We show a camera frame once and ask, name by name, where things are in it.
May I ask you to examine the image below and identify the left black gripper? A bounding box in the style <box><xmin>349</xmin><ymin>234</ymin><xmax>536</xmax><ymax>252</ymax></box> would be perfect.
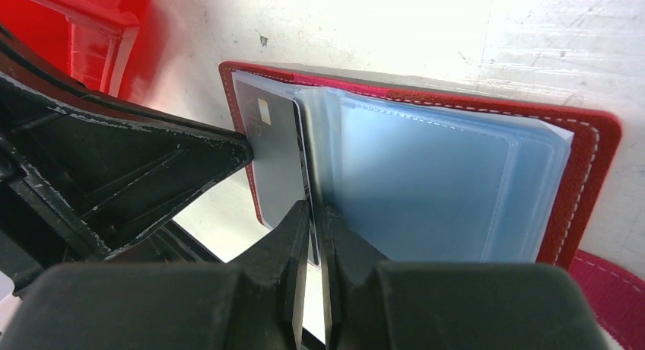
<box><xmin>1</xmin><ymin>73</ymin><xmax>252</xmax><ymax>291</ymax></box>

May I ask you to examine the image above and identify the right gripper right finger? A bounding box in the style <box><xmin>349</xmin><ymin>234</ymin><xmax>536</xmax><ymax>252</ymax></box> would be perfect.
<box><xmin>319</xmin><ymin>204</ymin><xmax>391</xmax><ymax>349</ymax></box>

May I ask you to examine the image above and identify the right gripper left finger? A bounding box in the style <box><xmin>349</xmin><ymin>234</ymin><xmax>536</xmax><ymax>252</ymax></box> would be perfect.
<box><xmin>237</xmin><ymin>200</ymin><xmax>310</xmax><ymax>349</ymax></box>

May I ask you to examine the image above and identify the red leather card holder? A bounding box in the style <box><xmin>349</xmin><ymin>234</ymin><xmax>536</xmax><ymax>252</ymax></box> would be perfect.
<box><xmin>218</xmin><ymin>60</ymin><xmax>645</xmax><ymax>350</ymax></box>

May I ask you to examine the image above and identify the dark green VIP credit card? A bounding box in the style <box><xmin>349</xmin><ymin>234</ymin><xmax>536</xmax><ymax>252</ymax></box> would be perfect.
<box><xmin>234</xmin><ymin>74</ymin><xmax>310</xmax><ymax>230</ymax></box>

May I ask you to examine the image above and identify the red plastic tray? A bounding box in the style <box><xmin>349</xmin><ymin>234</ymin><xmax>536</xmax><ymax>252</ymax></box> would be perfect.
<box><xmin>1</xmin><ymin>0</ymin><xmax>150</xmax><ymax>96</ymax></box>

